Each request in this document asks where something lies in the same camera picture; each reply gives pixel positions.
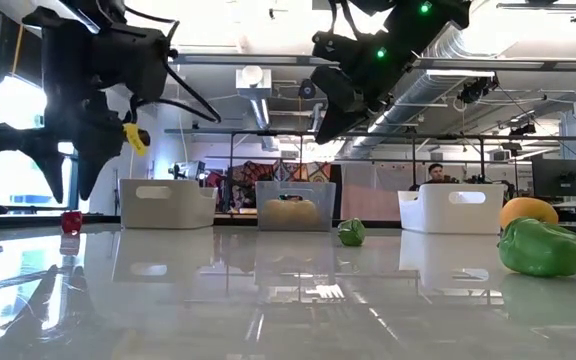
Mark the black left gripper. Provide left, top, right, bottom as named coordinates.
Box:
left=0, top=99, right=152, bottom=205

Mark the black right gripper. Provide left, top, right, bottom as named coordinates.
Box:
left=310, top=64, right=369, bottom=145

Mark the small red bell pepper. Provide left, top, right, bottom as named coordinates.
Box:
left=59, top=210, right=84, bottom=235

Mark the small green bell pepper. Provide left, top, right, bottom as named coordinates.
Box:
left=337, top=217, right=368, bottom=248
left=497, top=215, right=576, bottom=279

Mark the orange-yellow lemon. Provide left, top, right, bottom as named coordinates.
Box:
left=498, top=196, right=560, bottom=231

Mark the yellow gripper tag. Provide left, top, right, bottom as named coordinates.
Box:
left=122, top=122, right=148, bottom=157

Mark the pale partition panel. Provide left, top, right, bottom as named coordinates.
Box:
left=340, top=162, right=404, bottom=222

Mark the grey translucent plastic basket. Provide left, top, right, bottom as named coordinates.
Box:
left=255, top=180, right=337, bottom=232

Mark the large dark-framed window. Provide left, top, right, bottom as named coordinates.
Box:
left=0, top=74, right=89, bottom=214

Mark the white ceiling dome device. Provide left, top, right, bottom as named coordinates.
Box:
left=235, top=64, right=273, bottom=100

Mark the white round column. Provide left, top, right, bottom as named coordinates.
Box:
left=153, top=102, right=195, bottom=181

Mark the beige plastic basket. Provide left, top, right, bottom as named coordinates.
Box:
left=119, top=178, right=219, bottom=231

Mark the person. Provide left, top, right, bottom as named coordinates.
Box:
left=407, top=162, right=462, bottom=192

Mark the black background equipment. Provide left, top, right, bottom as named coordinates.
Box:
left=167, top=159, right=208, bottom=182

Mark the white ceiling light strip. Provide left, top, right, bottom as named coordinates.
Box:
left=425, top=68, right=498, bottom=78

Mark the white plastic basket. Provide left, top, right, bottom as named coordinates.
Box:
left=397, top=183, right=506, bottom=235

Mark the black ceiling spotlight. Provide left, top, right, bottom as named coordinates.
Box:
left=509, top=121, right=538, bottom=137

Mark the black background monitor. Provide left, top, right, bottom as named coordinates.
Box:
left=531, top=158, right=576, bottom=199

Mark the black ceiling camera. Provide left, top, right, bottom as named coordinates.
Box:
left=297, top=78, right=318, bottom=100

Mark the colourful wall tapestry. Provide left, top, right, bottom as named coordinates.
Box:
left=207, top=159, right=343, bottom=211

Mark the black aluminium table frame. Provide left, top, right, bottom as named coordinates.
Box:
left=0, top=213, right=576, bottom=240

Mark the black metal rack frame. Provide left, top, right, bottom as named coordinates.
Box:
left=164, top=127, right=576, bottom=214

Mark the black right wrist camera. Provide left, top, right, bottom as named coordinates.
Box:
left=310, top=29, right=364, bottom=66

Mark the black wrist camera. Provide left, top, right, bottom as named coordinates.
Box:
left=310, top=29, right=364, bottom=66
left=90, top=22, right=172, bottom=104

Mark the silver ceiling duct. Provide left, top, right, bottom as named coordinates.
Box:
left=347, top=22, right=499, bottom=160

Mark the grey overhead frame bar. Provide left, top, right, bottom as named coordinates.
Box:
left=170, top=52, right=576, bottom=72

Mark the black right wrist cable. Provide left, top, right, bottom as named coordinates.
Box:
left=325, top=0, right=369, bottom=39

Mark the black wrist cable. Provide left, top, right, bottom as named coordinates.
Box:
left=325, top=0, right=369, bottom=39
left=122, top=4, right=223, bottom=125

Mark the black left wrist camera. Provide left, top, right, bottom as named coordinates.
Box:
left=90, top=22, right=172, bottom=104

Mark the yellow hanging cord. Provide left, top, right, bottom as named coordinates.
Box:
left=10, top=24, right=23, bottom=76

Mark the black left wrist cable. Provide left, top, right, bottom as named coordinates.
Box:
left=122, top=4, right=223, bottom=125

